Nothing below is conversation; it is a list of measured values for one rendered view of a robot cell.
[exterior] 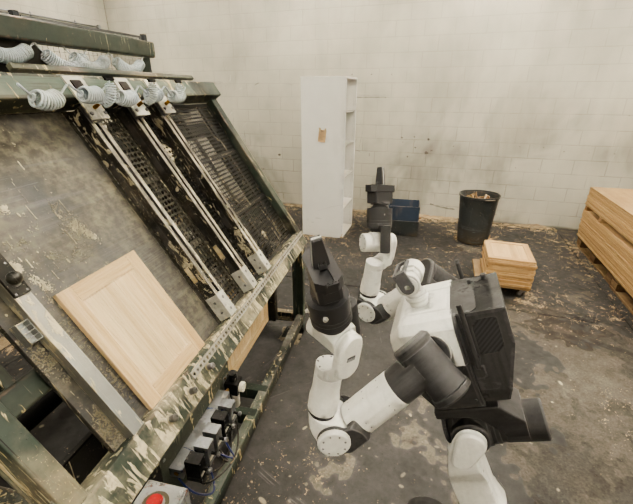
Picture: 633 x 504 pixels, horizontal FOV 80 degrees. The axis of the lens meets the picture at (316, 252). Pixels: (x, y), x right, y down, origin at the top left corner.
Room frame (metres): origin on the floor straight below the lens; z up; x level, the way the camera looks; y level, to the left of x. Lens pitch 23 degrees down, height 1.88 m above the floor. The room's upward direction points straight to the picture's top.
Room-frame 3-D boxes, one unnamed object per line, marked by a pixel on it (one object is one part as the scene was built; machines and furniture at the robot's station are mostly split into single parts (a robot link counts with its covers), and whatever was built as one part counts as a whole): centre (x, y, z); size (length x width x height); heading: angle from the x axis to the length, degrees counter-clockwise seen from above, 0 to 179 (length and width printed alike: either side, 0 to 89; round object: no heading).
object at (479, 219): (4.88, -2.15, 0.33); 0.52 x 0.51 x 0.65; 162
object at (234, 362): (2.07, 0.48, 0.53); 0.90 x 0.02 x 0.55; 167
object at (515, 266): (3.59, -1.93, 0.20); 0.61 x 0.53 x 0.40; 162
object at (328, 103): (5.32, -0.18, 1.03); 0.61 x 0.58 x 2.05; 162
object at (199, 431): (1.08, 0.37, 0.69); 0.50 x 0.14 x 0.24; 167
